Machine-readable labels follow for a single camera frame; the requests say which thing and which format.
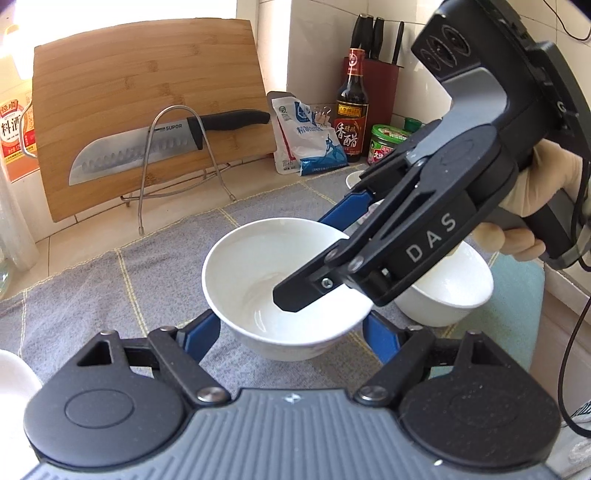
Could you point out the wooden cutting board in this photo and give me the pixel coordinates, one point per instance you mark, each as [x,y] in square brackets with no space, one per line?
[138,69]

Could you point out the orange cooking wine bottle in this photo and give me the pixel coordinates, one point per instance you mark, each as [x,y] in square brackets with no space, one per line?
[14,138]

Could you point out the dark vinegar bottle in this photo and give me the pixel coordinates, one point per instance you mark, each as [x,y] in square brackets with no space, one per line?
[353,115]

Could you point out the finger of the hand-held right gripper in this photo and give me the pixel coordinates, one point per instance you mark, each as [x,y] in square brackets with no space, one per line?
[346,210]
[309,286]

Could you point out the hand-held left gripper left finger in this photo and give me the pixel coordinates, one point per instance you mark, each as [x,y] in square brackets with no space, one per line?
[203,333]

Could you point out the green sauce jar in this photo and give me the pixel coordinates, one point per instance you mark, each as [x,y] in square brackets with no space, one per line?
[385,147]

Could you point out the grey checked cloth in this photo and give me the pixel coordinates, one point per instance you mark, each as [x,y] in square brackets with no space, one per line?
[138,277]

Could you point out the white and blue salt bag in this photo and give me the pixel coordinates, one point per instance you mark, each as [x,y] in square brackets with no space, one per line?
[304,138]

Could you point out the small green-capped jar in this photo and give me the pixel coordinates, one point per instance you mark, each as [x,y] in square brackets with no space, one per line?
[414,124]

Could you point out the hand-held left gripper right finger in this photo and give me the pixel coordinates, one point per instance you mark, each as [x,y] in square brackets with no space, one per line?
[379,339]

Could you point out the white bowl with pink flowers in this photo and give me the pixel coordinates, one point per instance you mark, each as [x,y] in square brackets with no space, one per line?
[355,179]

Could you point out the white plate with fruit print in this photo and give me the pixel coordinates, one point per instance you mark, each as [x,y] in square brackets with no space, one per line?
[14,378]

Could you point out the dark red knife block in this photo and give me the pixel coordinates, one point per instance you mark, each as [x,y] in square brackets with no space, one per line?
[383,101]

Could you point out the tall plastic wrap roll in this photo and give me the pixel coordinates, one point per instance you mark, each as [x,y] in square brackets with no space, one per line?
[14,221]

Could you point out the person's right hand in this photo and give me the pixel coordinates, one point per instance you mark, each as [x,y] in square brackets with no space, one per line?
[549,170]

